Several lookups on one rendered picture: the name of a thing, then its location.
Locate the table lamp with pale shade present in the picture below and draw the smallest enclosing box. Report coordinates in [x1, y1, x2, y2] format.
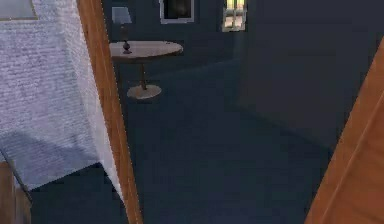
[111, 6, 133, 55]

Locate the brown wooden room door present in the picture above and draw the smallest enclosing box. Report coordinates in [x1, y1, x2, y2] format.
[304, 36, 384, 224]

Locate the brown wooden furniture piece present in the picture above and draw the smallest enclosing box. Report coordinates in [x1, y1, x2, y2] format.
[0, 151, 33, 224]

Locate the round wooden pedestal table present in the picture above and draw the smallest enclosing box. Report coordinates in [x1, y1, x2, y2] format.
[109, 40, 184, 101]

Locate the brown wooden door frame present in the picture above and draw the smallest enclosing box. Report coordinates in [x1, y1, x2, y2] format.
[76, 0, 144, 224]

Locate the bright window with white frame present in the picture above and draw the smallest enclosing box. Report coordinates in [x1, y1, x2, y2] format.
[222, 0, 248, 33]

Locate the pale framed wall picture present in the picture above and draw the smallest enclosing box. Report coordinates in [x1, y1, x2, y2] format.
[0, 0, 39, 21]

